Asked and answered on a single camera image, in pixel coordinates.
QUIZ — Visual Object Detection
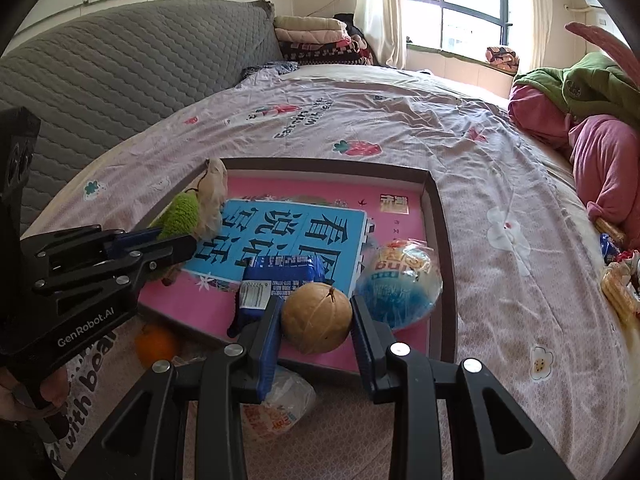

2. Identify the blue snack packet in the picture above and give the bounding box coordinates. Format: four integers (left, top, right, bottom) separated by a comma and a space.
226, 254, 326, 338

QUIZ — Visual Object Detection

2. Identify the dark checkered folded blanket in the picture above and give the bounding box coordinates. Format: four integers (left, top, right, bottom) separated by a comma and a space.
280, 42, 373, 67

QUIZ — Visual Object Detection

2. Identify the grey cardboard box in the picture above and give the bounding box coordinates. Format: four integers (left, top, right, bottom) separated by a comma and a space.
132, 157, 458, 376

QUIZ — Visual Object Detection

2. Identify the large yellow biscuit pack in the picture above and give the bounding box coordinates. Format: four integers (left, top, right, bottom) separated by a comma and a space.
602, 265, 640, 328

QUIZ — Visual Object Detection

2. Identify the orange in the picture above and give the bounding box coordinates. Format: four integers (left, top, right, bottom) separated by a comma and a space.
135, 324, 181, 371

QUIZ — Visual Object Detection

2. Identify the black-framed window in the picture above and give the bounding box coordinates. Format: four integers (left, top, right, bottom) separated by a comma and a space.
404, 0, 516, 63

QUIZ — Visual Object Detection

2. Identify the brown round ball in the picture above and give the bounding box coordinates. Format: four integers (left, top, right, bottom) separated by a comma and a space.
281, 282, 354, 355

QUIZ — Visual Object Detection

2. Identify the pink quilt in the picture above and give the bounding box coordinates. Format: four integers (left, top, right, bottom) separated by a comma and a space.
507, 22, 640, 251

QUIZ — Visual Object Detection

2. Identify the patterned cushion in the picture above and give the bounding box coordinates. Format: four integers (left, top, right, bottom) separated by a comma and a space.
486, 46, 521, 73

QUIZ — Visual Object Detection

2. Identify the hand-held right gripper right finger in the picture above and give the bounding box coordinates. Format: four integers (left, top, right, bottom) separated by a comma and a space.
350, 294, 576, 480

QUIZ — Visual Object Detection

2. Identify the pink and blue book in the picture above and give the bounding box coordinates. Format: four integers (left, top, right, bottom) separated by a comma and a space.
137, 176, 432, 373

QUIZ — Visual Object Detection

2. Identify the cream cloth pouch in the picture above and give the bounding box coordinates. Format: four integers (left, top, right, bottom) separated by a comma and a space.
192, 157, 228, 241

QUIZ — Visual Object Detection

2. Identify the green jacket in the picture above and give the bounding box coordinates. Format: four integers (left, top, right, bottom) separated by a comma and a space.
514, 52, 640, 128

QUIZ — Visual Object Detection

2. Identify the small yellow biscuit pack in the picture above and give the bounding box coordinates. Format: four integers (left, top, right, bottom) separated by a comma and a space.
596, 216, 628, 243

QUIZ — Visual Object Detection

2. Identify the pink folded blanket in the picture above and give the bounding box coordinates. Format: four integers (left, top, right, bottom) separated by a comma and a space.
277, 35, 358, 53

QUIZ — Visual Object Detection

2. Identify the beige folded blanket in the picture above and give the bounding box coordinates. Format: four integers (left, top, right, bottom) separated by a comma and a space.
273, 15, 348, 41

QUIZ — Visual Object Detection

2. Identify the blue and white wrapped ball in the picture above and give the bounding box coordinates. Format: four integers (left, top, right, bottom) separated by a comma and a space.
356, 240, 444, 331

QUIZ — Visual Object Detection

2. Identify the printed pink bed sheet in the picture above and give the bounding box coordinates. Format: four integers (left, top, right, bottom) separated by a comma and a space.
10, 65, 640, 480

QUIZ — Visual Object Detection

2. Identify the grey quilted headboard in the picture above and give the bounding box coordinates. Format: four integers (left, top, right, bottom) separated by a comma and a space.
0, 0, 285, 238

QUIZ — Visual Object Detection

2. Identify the blue patterned cloth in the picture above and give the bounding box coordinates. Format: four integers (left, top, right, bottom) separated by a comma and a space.
241, 61, 299, 81

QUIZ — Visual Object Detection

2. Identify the person's left hand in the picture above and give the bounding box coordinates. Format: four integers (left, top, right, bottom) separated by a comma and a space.
0, 366, 70, 423

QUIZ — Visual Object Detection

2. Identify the green fuzzy ring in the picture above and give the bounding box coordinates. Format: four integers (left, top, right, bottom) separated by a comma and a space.
148, 192, 203, 281

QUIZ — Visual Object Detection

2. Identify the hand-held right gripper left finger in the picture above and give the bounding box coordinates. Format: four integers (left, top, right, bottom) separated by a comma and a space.
65, 295, 286, 480

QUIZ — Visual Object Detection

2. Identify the cream curtain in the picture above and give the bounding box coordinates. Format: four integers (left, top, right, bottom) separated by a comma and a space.
517, 0, 551, 76
354, 0, 407, 68

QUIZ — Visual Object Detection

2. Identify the small blue packet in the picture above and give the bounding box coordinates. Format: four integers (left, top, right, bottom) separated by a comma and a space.
600, 234, 623, 266

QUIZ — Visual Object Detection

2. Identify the egg-shaped wrapped snack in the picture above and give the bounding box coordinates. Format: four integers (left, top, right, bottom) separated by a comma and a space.
240, 364, 317, 442

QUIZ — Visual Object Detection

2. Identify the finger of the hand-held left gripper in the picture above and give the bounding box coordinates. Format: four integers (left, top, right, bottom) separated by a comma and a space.
100, 227, 163, 261
130, 234, 197, 282

